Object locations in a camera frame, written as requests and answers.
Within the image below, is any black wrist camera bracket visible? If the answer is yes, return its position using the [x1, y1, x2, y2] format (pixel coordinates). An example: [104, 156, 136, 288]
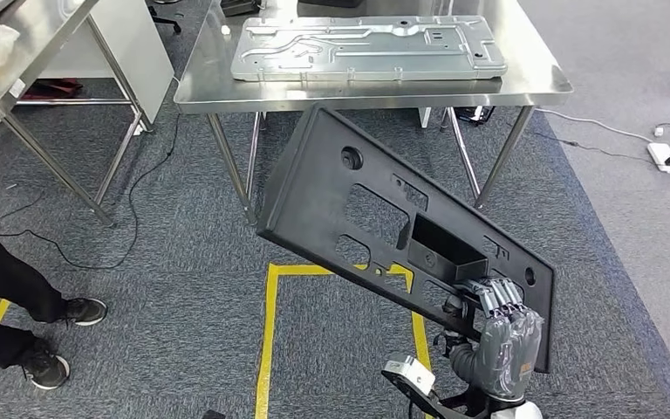
[380, 369, 489, 419]

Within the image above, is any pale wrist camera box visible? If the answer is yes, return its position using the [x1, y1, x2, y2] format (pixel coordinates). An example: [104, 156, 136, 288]
[382, 354, 436, 397]

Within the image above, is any silver stamped metal sheet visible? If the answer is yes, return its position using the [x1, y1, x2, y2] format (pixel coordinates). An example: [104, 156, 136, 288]
[230, 14, 509, 83]

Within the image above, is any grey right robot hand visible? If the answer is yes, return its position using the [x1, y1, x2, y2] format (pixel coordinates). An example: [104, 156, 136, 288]
[443, 277, 545, 403]

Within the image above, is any black and white power strip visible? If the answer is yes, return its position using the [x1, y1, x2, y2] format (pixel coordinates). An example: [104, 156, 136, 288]
[456, 106, 495, 126]

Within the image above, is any black chair base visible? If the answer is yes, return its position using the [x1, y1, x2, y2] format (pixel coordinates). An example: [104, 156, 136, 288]
[147, 3, 183, 35]

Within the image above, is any thin black floor cable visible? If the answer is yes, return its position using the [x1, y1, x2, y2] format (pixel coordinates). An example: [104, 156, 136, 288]
[505, 121, 654, 165]

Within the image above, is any white cabinet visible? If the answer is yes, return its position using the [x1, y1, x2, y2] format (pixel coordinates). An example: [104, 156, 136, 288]
[40, 0, 175, 126]

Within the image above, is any person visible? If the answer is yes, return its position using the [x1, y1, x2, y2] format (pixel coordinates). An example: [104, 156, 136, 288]
[0, 168, 108, 391]

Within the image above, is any white power strip black plug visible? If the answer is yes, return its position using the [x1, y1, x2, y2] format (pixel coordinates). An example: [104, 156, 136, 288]
[646, 141, 670, 174]

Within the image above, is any long black floor cable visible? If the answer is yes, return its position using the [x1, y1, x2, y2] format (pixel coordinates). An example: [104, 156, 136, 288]
[0, 115, 181, 271]

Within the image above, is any white floor cable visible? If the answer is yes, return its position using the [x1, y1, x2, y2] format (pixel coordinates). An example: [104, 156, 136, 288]
[534, 108, 654, 144]

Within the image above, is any red object under table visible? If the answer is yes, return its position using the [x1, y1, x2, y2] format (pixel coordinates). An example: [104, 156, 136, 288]
[23, 78, 85, 100]

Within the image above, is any black plastic panel part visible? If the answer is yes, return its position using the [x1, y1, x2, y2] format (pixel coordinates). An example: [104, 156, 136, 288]
[256, 102, 557, 374]

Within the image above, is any stainless steel side table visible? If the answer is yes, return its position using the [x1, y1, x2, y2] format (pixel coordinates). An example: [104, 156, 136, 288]
[0, 0, 154, 227]

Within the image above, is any stainless steel workbench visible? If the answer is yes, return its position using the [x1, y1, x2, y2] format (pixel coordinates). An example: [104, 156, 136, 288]
[173, 0, 574, 227]

